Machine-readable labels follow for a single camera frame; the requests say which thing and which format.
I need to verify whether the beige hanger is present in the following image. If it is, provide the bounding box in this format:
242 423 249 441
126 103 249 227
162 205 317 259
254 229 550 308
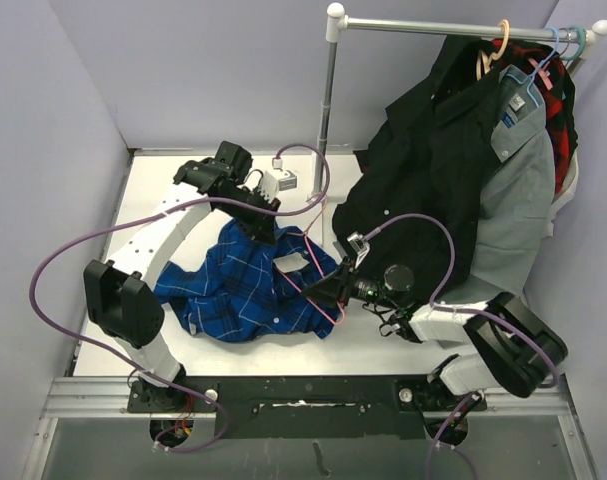
475 18 513 80

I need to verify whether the blue plaid shirt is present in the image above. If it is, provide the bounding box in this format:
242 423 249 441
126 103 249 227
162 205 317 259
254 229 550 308
154 220 340 343

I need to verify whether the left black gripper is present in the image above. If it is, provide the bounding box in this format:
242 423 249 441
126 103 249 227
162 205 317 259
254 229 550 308
217 187 280 247

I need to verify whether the pink wire hanger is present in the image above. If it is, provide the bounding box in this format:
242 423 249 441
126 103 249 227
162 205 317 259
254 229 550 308
294 193 345 326

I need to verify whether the black hanging shirt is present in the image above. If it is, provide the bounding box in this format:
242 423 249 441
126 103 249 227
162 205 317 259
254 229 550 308
332 36 500 303

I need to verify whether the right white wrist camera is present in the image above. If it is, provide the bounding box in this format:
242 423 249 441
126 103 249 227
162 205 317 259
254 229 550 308
347 232 370 270

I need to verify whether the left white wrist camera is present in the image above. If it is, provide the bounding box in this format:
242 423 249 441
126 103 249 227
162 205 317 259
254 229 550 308
258 157 298 202

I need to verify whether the blue hanger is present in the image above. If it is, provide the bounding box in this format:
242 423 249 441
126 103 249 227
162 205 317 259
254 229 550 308
500 39 569 113

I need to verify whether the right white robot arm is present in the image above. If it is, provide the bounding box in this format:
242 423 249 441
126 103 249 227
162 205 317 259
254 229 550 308
303 263 568 409

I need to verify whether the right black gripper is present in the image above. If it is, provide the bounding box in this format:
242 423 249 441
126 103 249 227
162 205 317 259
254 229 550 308
302 257 400 310

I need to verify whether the metal clothes rack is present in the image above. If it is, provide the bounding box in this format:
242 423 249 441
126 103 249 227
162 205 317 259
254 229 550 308
307 1 607 251

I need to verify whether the grey hanging shirt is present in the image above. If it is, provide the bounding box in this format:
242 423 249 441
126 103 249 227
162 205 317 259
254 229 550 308
462 65 555 302

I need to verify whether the red plaid hanging shirt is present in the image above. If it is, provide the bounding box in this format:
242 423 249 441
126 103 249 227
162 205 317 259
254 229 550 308
499 40 578 193

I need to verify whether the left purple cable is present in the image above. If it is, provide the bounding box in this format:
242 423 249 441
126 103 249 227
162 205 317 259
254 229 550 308
28 142 332 454

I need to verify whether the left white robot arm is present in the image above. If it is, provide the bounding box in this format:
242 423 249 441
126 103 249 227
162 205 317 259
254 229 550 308
83 142 283 411

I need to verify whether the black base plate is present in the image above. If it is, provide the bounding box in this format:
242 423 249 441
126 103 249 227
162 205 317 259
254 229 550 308
127 374 488 442

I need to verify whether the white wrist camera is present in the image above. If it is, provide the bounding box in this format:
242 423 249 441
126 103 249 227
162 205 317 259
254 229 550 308
258 157 298 202
347 232 370 270

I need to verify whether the teal hanger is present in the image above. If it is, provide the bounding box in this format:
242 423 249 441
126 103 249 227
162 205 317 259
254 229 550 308
560 24 590 62

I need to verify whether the white hanging garment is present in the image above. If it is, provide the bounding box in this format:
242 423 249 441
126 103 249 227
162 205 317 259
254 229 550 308
546 151 579 237

